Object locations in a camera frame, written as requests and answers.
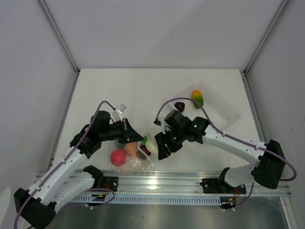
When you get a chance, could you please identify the white radish with leaves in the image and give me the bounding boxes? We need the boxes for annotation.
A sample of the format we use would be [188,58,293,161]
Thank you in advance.
[142,135,158,155]

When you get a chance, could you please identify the clear zip top bag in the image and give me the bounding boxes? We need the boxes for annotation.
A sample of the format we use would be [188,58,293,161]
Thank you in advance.
[113,132,154,174]

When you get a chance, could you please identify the white slotted cable duct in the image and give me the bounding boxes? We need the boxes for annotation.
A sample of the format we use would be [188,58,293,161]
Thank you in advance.
[69,194,222,206]

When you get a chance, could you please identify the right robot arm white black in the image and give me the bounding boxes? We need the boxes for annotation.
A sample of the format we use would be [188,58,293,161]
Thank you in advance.
[154,110,285,193]

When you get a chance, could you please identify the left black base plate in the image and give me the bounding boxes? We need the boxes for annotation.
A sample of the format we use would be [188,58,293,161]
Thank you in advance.
[101,177,119,192]

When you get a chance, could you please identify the white plastic basket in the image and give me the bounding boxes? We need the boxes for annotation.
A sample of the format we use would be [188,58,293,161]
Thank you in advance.
[167,80,242,130]

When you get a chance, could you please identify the dark purple fruit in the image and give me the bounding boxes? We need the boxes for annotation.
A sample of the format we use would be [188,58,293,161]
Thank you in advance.
[174,102,185,113]

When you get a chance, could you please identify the orange peach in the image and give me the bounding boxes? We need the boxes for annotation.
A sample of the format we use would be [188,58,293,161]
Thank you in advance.
[123,142,137,157]

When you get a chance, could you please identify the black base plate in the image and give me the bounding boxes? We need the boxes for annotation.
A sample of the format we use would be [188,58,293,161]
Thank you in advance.
[199,178,246,194]
[101,177,119,192]

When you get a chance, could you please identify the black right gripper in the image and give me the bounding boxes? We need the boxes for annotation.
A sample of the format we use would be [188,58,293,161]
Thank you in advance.
[155,128,186,161]

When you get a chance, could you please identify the aluminium frame post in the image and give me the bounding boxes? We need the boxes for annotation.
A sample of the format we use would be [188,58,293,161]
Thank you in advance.
[36,0,80,74]
[243,0,292,77]

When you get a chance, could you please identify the right aluminium frame post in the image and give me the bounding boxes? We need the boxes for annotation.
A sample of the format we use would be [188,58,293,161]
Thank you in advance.
[243,0,292,77]

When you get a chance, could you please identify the orange green mango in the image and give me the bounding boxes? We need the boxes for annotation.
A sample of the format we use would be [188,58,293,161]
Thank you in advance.
[191,90,204,109]

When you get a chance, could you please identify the red tomato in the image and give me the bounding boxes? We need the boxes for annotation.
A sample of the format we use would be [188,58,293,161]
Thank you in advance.
[110,149,126,167]

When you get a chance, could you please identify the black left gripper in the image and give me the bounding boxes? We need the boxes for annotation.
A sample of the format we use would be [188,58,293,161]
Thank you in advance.
[100,118,143,145]

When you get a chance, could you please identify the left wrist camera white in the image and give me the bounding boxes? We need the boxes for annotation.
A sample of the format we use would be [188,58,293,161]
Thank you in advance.
[112,104,126,122]

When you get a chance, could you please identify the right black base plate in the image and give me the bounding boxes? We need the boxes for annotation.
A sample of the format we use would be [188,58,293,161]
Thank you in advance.
[199,178,246,194]

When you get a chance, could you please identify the green lime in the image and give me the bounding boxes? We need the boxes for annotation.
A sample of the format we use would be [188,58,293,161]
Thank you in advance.
[115,141,125,149]

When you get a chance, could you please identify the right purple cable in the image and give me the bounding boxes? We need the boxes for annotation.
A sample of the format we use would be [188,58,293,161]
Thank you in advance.
[154,96,298,181]

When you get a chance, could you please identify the left aluminium frame post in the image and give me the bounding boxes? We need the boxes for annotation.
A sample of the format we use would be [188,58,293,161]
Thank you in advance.
[36,0,80,74]

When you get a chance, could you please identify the dark red apple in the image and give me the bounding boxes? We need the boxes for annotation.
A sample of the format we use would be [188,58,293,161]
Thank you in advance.
[137,143,151,160]

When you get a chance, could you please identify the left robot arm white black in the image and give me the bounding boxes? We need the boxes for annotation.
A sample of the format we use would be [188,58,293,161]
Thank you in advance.
[13,111,143,229]

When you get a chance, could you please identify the aluminium mounting rail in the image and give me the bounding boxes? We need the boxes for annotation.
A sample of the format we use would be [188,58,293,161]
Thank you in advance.
[103,170,292,197]

